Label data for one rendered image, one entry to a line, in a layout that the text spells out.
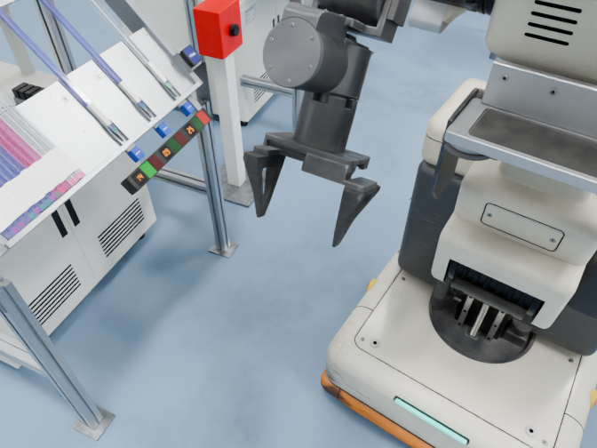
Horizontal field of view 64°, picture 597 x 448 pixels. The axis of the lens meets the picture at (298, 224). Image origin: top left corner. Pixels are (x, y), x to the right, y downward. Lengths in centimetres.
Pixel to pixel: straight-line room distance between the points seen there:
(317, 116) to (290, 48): 9
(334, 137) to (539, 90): 30
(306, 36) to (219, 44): 132
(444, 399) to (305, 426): 44
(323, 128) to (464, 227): 44
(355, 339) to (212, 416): 50
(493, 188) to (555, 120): 17
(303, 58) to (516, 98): 35
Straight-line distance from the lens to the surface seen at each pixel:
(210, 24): 172
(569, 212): 82
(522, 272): 85
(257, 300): 172
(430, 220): 125
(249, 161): 52
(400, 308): 138
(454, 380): 130
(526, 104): 70
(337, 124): 49
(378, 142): 243
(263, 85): 223
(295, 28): 43
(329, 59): 43
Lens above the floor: 139
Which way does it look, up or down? 45 degrees down
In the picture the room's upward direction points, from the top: straight up
